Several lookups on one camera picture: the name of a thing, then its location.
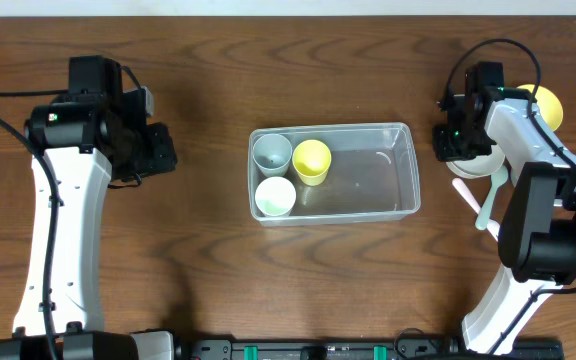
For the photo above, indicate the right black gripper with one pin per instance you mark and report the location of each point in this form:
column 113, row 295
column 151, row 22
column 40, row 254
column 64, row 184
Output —
column 448, row 145

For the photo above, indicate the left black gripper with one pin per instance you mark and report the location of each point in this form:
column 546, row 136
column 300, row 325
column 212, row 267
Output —
column 158, row 150

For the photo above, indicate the white plastic bowl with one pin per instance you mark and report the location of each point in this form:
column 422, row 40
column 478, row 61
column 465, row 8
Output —
column 481, row 166

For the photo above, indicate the mint green plastic spoon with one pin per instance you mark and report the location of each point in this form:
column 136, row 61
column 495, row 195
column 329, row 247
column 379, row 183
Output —
column 498, row 179

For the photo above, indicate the yellow plastic bowl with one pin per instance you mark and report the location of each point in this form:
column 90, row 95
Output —
column 550, row 108

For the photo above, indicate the pink white plastic fork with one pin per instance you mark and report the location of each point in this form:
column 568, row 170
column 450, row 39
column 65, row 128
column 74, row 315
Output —
column 459, row 185

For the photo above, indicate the grey plastic cup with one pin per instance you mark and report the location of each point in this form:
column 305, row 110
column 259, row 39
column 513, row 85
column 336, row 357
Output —
column 272, row 154

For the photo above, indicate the white plastic cup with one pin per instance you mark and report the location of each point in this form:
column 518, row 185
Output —
column 275, row 197

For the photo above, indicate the yellow plastic cup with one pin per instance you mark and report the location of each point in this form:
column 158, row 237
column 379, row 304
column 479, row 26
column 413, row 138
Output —
column 312, row 160

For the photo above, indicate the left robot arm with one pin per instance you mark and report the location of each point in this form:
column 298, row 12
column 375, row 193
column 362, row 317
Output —
column 94, row 136

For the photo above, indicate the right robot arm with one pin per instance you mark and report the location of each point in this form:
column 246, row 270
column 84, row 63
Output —
column 537, row 236

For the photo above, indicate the clear plastic container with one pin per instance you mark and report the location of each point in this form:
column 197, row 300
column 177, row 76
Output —
column 373, row 175

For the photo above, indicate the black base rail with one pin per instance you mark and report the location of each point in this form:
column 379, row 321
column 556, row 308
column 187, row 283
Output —
column 408, row 347

